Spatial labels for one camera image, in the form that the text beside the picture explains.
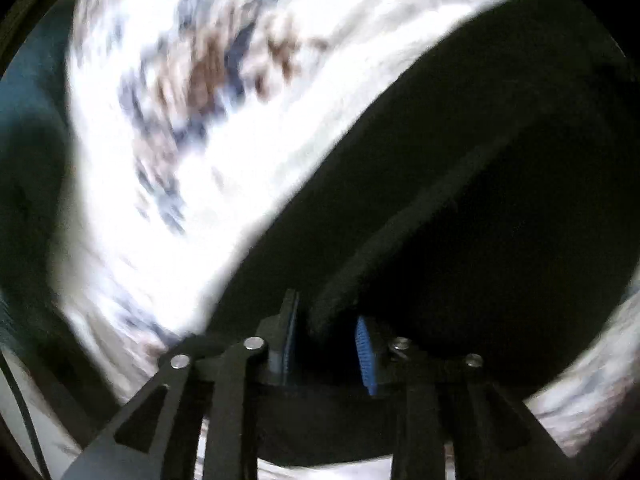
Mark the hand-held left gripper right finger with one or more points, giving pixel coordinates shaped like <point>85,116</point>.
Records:
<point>365,360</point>

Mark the teal pillow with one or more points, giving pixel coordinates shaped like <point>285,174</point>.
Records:
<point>30,110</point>

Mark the floral printed bed sheet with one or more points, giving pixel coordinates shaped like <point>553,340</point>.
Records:
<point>200,25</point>

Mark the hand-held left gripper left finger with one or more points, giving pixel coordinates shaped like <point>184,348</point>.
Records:
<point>290,340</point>

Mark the black pants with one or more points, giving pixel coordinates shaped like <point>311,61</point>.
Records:
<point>475,185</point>

